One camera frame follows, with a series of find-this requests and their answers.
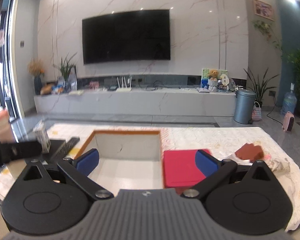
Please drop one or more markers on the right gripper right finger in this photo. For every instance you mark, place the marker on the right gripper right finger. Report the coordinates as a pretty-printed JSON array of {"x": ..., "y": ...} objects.
[{"x": 215, "y": 172}]

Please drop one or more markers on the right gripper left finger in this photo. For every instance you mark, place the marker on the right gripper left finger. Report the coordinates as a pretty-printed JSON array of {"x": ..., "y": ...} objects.
[{"x": 77, "y": 171}]

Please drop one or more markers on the brown cat-shaped sponge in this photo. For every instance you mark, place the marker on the brown cat-shaped sponge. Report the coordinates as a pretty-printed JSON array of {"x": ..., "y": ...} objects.
[{"x": 250, "y": 152}]

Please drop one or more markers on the white cloth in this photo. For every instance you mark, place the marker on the white cloth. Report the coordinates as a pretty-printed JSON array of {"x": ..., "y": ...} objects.
[{"x": 276, "y": 165}]

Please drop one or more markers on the black remote control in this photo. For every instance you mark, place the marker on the black remote control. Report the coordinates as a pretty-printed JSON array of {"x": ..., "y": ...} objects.
[{"x": 63, "y": 150}]

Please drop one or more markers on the pink beige water bottle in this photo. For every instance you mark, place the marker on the pink beige water bottle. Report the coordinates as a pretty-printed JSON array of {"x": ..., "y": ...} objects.
[{"x": 6, "y": 131}]

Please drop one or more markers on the red lidded plastic box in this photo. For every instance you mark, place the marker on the red lidded plastic box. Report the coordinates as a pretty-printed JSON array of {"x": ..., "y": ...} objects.
[{"x": 180, "y": 170}]

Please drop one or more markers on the small milk carton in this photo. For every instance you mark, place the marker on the small milk carton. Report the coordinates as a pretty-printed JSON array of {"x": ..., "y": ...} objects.
[{"x": 42, "y": 137}]

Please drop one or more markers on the orange cardboard box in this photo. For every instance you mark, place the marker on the orange cardboard box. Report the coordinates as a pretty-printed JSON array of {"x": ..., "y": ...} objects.
[{"x": 129, "y": 159}]

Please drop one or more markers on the blue metal trash bin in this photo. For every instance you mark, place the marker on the blue metal trash bin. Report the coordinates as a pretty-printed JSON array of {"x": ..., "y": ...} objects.
[{"x": 244, "y": 106}]

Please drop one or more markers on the pastel woven basket bag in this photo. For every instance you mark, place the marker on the pastel woven basket bag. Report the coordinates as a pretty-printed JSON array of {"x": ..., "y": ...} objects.
[{"x": 257, "y": 112}]

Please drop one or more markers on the teddy bear on stand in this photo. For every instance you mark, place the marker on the teddy bear on stand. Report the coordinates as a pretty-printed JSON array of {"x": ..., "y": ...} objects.
[{"x": 213, "y": 80}]

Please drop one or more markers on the pink space heater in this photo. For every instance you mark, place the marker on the pink space heater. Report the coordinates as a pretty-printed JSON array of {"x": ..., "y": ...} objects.
[{"x": 288, "y": 122}]

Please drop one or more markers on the dried flowers in vase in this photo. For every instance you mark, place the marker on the dried flowers in vase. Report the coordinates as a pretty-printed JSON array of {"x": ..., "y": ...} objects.
[{"x": 36, "y": 69}]

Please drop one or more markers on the white wifi router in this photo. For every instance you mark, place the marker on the white wifi router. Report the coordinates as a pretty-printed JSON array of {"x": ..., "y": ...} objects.
[{"x": 124, "y": 84}]

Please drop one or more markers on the potted snake plant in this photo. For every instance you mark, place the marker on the potted snake plant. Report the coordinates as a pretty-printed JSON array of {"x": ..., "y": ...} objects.
[{"x": 259, "y": 85}]

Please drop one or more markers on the water jug with pump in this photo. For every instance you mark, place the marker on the water jug with pump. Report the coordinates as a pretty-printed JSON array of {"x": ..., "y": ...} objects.
[{"x": 289, "y": 101}]

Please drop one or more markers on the green plant in vase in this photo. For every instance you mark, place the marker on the green plant in vase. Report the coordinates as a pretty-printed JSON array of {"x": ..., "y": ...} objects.
[{"x": 65, "y": 67}]

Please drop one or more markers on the hanging ivy vine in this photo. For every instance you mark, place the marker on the hanging ivy vine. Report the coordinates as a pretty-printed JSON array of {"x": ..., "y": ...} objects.
[{"x": 267, "y": 31}]

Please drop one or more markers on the wall mounted black television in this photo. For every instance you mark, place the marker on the wall mounted black television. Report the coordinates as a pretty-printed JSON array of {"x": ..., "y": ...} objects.
[{"x": 127, "y": 36}]

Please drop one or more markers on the framed wall picture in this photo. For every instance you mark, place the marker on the framed wall picture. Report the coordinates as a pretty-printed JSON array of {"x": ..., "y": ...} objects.
[{"x": 264, "y": 10}]

